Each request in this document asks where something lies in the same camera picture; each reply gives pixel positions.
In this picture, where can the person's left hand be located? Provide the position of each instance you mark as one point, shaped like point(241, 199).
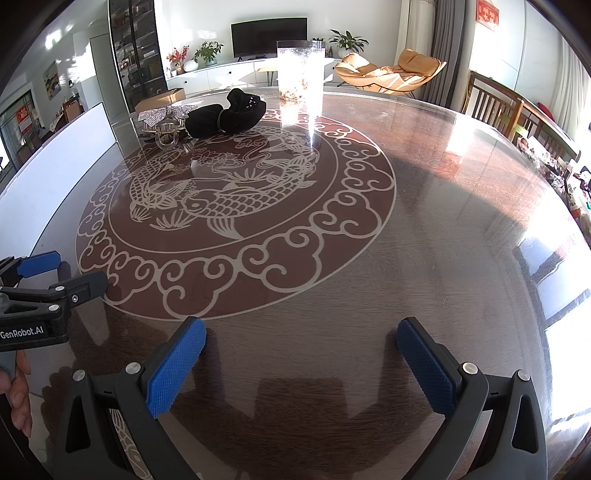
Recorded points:
point(18, 401)

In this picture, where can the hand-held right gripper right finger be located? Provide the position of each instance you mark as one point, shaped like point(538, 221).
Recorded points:
point(427, 364)

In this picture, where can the round white vase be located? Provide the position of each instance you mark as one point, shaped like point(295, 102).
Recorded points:
point(190, 66)

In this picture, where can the leafy plant in white pot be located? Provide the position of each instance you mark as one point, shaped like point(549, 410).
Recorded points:
point(208, 53)

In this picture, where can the red wall hanging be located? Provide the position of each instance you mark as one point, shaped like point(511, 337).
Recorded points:
point(488, 14)

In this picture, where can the white sheer curtain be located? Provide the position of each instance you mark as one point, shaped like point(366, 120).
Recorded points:
point(413, 27)

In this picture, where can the grey curtain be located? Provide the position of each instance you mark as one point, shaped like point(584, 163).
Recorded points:
point(448, 50)

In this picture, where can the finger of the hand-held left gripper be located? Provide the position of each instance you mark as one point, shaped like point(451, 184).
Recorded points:
point(87, 286)
point(41, 265)

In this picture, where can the clear acrylic hair clip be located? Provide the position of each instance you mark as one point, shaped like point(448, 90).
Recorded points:
point(168, 134)

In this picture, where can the red door poster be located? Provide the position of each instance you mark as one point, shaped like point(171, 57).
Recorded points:
point(24, 114)

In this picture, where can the white partition board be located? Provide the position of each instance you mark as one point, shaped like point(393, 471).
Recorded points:
point(55, 175)

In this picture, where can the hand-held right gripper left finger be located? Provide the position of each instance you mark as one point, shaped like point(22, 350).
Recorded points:
point(178, 364)

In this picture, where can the framed wall painting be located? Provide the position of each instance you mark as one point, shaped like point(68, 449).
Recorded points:
point(51, 79)

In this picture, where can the large green potted plant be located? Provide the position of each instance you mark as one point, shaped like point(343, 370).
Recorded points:
point(348, 42)

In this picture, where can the silver sequin bow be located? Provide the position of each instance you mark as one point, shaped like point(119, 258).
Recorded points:
point(157, 114)

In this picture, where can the wooden bench with hairpin legs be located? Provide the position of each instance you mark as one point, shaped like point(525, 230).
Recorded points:
point(268, 69)

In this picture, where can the flat screen television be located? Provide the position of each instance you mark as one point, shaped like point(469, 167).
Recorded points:
point(270, 37)

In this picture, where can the dark glass display cabinet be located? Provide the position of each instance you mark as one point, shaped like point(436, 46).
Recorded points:
point(138, 55)

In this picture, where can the cardboard box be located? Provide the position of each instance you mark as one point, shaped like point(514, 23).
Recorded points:
point(161, 98)

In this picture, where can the white television console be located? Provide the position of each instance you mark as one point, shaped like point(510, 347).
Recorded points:
point(221, 74)

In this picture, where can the pile of household clutter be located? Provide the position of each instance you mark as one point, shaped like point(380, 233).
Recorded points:
point(563, 180)

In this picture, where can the black hat far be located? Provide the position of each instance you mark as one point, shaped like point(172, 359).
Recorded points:
point(231, 120)

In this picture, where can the round patterned glass desktop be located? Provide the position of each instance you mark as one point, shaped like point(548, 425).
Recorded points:
point(415, 277)

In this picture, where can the red flowers in vase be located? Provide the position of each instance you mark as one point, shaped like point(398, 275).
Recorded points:
point(177, 57)

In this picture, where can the tall clear glass vase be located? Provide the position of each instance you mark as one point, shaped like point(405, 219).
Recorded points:
point(300, 69)

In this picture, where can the wooden dining chair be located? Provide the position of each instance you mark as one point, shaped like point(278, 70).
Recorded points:
point(545, 131)
point(489, 101)

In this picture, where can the orange lounge chair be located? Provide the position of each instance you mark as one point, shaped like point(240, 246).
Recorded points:
point(355, 64)
point(415, 62)

